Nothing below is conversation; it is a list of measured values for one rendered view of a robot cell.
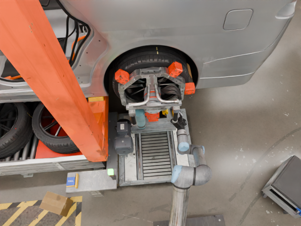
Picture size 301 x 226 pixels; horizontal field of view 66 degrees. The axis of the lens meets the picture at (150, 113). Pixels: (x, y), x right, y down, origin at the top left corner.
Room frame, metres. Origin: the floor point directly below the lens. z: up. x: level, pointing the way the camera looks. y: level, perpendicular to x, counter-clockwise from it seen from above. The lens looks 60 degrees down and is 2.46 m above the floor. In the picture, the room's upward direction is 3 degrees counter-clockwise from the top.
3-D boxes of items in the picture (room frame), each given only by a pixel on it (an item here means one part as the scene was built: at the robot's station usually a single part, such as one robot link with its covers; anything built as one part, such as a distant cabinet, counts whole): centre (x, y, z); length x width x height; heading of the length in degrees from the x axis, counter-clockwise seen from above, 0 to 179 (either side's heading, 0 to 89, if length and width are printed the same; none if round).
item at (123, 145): (1.05, 0.28, 0.26); 0.42 x 0.18 x 0.35; 1
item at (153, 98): (1.08, -0.03, 0.85); 0.21 x 0.14 x 0.14; 1
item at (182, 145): (0.77, -0.26, 0.62); 0.12 x 0.09 x 0.10; 1
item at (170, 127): (1.32, -0.02, 0.13); 0.50 x 0.36 x 0.10; 91
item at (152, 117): (1.19, -0.02, 0.48); 0.16 x 0.12 x 0.17; 1
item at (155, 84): (1.03, -0.13, 1.03); 0.19 x 0.18 x 0.11; 1
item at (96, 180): (0.55, 0.54, 0.44); 0.43 x 0.17 x 0.03; 91
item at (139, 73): (1.15, -0.02, 0.85); 0.54 x 0.07 x 0.54; 91
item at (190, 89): (1.16, -0.34, 0.85); 0.09 x 0.08 x 0.07; 91
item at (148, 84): (1.02, 0.07, 1.03); 0.19 x 0.18 x 0.11; 1
